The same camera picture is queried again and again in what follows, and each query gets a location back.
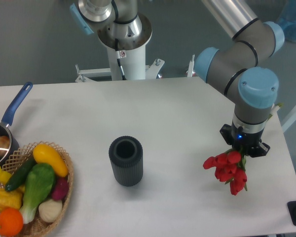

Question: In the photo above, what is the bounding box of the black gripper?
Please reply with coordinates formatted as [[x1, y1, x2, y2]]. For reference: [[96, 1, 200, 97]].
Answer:
[[220, 120, 270, 157]]

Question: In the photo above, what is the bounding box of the red tulip bouquet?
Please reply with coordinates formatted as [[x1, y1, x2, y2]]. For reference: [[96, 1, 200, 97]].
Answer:
[[203, 148, 248, 196]]

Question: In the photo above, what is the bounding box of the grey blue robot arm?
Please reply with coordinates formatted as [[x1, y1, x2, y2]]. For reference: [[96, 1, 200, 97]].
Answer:
[[70, 0, 285, 157]]

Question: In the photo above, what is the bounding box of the dark grey ribbed vase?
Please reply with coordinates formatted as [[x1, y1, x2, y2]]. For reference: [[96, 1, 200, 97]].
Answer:
[[109, 136, 144, 187]]

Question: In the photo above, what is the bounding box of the purple red radish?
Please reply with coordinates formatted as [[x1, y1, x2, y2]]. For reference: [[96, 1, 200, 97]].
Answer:
[[51, 178, 69, 200]]

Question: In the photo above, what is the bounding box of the woven wicker basket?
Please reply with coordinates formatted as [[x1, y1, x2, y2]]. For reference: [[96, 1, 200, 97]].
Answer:
[[2, 141, 74, 237]]

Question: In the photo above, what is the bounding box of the yellow squash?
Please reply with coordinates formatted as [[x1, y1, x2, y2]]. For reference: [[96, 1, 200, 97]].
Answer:
[[33, 144, 69, 178]]

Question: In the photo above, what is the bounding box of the white garlic bulb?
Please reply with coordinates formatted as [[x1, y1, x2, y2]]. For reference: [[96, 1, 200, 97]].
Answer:
[[38, 198, 63, 223]]

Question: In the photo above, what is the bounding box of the green bok choy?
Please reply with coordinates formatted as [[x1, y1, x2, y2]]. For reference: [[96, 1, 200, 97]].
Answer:
[[20, 163, 55, 224]]

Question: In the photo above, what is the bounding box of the green cucumber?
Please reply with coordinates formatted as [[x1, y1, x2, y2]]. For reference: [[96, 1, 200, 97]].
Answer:
[[5, 157, 36, 192]]

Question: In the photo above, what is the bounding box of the yellow banana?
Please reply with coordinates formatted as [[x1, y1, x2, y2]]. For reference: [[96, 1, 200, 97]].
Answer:
[[0, 166, 12, 186]]

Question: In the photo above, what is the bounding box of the browned bread roll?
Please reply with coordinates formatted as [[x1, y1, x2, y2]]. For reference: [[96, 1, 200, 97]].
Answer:
[[0, 136, 10, 158]]

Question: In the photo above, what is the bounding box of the orange fruit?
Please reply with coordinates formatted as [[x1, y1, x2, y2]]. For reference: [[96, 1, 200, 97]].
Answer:
[[0, 208, 23, 237]]

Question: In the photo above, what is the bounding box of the yellow bell pepper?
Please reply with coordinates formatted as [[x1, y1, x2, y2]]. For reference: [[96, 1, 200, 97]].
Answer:
[[0, 188, 23, 212]]

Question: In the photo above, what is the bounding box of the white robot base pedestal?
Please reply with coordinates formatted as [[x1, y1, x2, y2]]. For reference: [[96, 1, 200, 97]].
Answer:
[[75, 13, 165, 82]]

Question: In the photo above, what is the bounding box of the black cable on pedestal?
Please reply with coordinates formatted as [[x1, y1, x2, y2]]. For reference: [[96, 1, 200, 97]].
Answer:
[[114, 39, 127, 81]]

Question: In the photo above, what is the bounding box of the blue handled saucepan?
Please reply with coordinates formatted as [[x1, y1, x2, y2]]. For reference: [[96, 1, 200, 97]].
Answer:
[[0, 82, 33, 166]]

